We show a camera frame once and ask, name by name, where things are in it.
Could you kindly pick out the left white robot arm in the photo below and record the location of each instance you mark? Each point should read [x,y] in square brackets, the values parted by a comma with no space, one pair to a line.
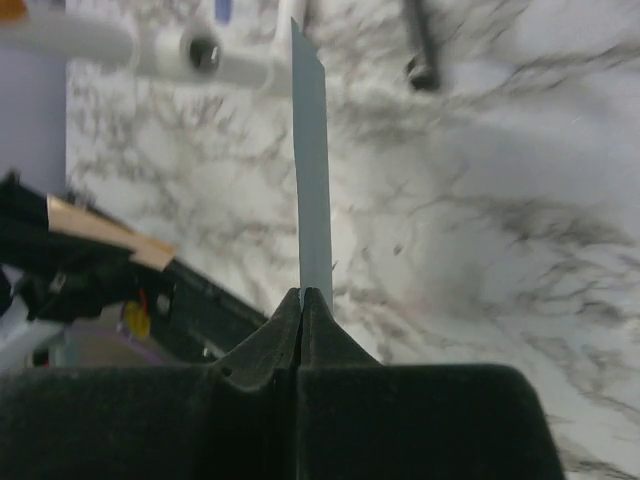
[26,342]

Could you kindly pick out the white pvc pipe frame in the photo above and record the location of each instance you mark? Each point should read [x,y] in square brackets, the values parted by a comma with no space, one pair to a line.
[192,54]

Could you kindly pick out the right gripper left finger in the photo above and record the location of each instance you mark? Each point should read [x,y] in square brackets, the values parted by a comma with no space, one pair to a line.
[231,419]

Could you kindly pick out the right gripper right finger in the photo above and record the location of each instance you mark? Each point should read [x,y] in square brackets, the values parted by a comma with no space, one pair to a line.
[358,419]

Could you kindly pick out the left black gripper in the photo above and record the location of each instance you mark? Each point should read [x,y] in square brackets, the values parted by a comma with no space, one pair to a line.
[65,277]

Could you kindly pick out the black metal base rail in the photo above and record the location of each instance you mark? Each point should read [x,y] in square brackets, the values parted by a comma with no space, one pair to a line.
[198,321]

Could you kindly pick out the grey metal rod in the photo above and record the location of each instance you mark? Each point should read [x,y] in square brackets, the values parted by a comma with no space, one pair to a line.
[422,70]

